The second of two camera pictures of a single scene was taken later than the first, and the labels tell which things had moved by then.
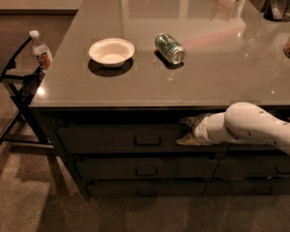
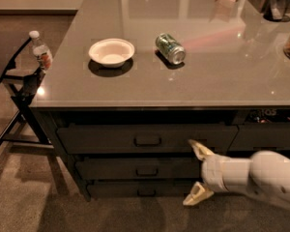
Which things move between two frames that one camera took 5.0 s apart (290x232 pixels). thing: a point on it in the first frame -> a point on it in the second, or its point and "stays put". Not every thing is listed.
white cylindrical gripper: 199,132 -> 214,173
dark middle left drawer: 146,168 stays put
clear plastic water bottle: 41,51 stays put
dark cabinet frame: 122,153 stays put
